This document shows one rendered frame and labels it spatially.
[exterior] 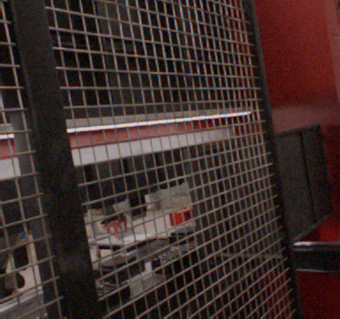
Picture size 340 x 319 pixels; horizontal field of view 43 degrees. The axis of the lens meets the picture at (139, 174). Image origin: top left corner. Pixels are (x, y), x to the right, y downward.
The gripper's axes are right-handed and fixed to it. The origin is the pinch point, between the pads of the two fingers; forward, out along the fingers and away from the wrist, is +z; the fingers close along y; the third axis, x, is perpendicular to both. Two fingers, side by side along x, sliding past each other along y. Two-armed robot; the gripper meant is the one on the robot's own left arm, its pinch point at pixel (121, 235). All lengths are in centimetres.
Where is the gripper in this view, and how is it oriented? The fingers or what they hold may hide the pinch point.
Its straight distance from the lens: 185.5
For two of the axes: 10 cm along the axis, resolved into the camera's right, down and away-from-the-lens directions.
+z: 5.0, 8.3, -2.4
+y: 6.3, -1.6, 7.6
